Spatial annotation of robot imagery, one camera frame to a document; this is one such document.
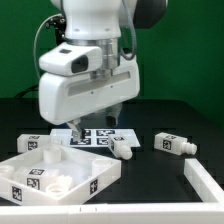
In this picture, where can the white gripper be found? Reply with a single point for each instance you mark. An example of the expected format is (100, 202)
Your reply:
(64, 99)

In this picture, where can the white square tabletop tray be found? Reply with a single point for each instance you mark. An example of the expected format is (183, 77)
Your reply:
(90, 172)

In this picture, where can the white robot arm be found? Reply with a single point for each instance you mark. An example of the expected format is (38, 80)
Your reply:
(89, 72)

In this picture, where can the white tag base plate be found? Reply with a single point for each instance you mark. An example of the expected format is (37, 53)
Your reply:
(93, 137)

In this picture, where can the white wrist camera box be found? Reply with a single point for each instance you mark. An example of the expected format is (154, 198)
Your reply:
(69, 60)

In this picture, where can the black camera stand pole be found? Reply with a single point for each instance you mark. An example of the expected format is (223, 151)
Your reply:
(60, 35)

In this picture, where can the black camera on stand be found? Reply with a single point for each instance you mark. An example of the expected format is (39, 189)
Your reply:
(57, 21)

